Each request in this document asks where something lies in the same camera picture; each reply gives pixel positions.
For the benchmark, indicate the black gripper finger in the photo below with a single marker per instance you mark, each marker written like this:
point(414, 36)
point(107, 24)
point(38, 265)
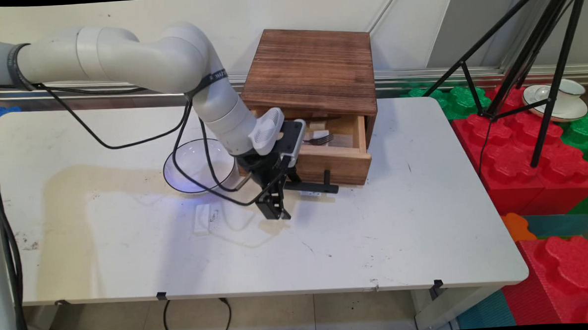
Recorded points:
point(281, 198)
point(268, 206)

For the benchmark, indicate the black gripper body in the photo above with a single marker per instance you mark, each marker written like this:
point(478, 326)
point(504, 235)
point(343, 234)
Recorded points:
point(264, 169)

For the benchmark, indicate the wooden drawer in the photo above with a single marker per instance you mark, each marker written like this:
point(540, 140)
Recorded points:
point(338, 165)

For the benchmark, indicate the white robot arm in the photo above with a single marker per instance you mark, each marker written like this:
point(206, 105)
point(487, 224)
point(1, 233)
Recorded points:
point(120, 53)

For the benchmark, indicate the white vented wrist housing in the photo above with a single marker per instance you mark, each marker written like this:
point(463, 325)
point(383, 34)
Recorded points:
point(265, 129)

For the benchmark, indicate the white packet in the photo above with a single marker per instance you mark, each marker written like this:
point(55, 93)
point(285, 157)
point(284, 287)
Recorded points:
point(317, 133)

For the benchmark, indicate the metal fork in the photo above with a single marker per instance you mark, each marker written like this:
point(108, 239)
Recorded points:
point(322, 139)

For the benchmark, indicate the white rectangular block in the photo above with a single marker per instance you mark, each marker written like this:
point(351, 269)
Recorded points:
point(202, 221)

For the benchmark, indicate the clear glass bowl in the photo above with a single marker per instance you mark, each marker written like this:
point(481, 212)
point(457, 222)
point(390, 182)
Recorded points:
point(190, 164)

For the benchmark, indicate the brown wooden cabinet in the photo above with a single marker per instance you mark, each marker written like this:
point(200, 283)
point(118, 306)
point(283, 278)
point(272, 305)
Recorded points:
point(309, 65)

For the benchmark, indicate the black table clip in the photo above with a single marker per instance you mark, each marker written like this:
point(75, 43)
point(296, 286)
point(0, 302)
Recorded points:
point(161, 295)
point(437, 286)

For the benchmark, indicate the white table leg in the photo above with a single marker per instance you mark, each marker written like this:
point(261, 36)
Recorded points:
point(444, 307)

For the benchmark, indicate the green foam block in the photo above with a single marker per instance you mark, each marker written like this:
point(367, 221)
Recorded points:
point(455, 101)
point(580, 137)

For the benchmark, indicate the teal foam mat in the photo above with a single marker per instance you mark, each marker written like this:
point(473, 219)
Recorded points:
point(486, 310)
point(564, 225)

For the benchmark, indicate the orange foam tile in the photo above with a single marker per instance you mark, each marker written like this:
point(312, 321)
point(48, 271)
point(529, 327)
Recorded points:
point(517, 227)

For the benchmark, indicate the red foam block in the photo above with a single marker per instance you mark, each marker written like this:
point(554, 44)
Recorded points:
point(562, 277)
point(517, 165)

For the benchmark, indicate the blue foam piece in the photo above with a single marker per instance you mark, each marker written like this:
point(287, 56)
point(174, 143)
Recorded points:
point(4, 114)

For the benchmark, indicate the black tripod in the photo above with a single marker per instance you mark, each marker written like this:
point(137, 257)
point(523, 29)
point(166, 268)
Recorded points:
point(548, 74)

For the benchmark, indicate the white cup and saucer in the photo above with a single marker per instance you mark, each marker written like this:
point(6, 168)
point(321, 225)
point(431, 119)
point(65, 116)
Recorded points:
point(562, 109)

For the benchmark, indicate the white cup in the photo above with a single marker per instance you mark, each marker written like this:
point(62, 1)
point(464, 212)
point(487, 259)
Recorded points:
point(571, 87)

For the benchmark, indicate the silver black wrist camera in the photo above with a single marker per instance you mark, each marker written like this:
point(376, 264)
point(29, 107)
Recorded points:
point(293, 140)

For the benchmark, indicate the metal wall rail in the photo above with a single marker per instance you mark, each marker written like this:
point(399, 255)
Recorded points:
point(97, 96)

